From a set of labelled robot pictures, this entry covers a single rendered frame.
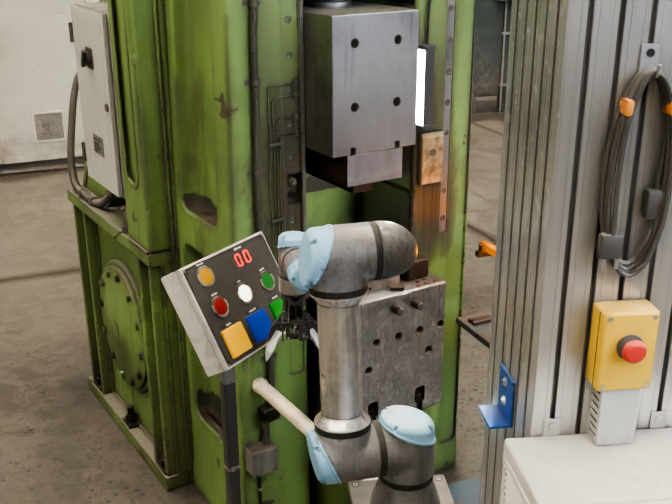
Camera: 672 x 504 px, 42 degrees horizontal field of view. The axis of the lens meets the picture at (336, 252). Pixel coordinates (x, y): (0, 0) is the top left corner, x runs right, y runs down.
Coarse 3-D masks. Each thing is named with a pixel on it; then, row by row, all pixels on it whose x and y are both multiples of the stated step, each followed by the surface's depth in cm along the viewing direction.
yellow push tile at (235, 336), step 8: (232, 328) 224; (240, 328) 226; (224, 336) 221; (232, 336) 223; (240, 336) 225; (232, 344) 222; (240, 344) 224; (248, 344) 227; (232, 352) 222; (240, 352) 224
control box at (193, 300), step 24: (264, 240) 244; (192, 264) 222; (216, 264) 228; (240, 264) 234; (264, 264) 241; (168, 288) 222; (192, 288) 219; (216, 288) 225; (264, 288) 238; (192, 312) 220; (216, 312) 222; (240, 312) 229; (192, 336) 223; (216, 336) 220; (216, 360) 221; (240, 360) 224
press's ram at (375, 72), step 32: (320, 32) 246; (352, 32) 244; (384, 32) 250; (416, 32) 256; (320, 64) 249; (352, 64) 248; (384, 64) 254; (416, 64) 260; (320, 96) 253; (352, 96) 251; (384, 96) 257; (416, 96) 263; (320, 128) 256; (352, 128) 254; (384, 128) 260
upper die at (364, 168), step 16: (320, 160) 270; (336, 160) 262; (352, 160) 258; (368, 160) 261; (384, 160) 264; (400, 160) 267; (336, 176) 264; (352, 176) 259; (368, 176) 262; (384, 176) 266; (400, 176) 269
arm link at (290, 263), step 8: (296, 248) 212; (288, 256) 210; (296, 256) 208; (288, 264) 208; (296, 264) 204; (288, 272) 207; (296, 272) 203; (296, 280) 204; (296, 288) 205; (304, 288) 205
